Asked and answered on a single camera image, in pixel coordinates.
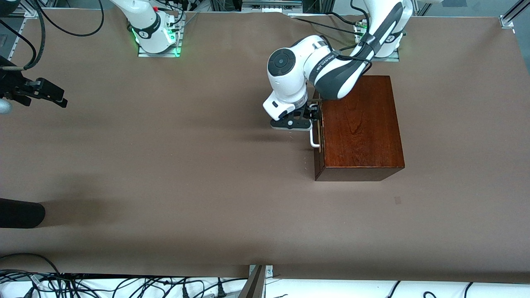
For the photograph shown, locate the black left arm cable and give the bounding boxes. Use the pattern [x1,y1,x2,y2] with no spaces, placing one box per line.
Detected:
[331,0,373,67]

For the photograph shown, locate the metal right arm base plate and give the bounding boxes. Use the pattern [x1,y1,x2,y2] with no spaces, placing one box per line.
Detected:
[138,12,182,58]

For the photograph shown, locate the aluminium frame profile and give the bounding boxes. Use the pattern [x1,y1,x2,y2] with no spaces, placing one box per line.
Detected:
[12,0,56,19]

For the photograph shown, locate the silver device box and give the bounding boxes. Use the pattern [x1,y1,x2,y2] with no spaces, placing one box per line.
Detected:
[241,0,303,13]

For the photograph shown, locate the dark brown wooden cabinet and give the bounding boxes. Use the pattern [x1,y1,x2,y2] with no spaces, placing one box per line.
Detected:
[314,75,405,182]

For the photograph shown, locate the black cable on table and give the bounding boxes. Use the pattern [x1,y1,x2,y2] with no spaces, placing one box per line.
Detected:
[295,17,365,36]
[329,12,361,26]

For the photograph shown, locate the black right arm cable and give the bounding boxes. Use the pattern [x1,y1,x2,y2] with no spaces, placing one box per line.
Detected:
[23,0,47,71]
[35,0,105,37]

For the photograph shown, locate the grey metal bracket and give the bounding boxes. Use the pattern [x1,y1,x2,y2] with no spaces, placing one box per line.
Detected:
[238,265,274,298]

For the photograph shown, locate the aluminium table edge rail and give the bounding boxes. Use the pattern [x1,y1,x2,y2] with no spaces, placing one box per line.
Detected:
[6,19,26,60]

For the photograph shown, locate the aluminium frame corner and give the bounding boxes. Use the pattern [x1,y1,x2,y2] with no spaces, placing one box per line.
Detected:
[499,0,530,29]

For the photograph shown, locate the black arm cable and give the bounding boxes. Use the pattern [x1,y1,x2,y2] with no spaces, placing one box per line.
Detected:
[35,0,105,37]
[331,0,373,67]
[23,0,47,71]

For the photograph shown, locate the black cylinder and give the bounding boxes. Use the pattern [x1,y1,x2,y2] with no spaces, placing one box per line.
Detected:
[0,198,46,229]

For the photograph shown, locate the wooden drawer with white handle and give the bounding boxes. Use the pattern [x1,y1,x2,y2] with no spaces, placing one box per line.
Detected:
[310,99,324,153]

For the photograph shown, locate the black cable tangle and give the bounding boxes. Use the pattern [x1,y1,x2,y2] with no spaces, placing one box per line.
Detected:
[0,252,249,298]

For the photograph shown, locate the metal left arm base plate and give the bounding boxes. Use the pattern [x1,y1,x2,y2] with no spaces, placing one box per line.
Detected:
[355,23,400,62]

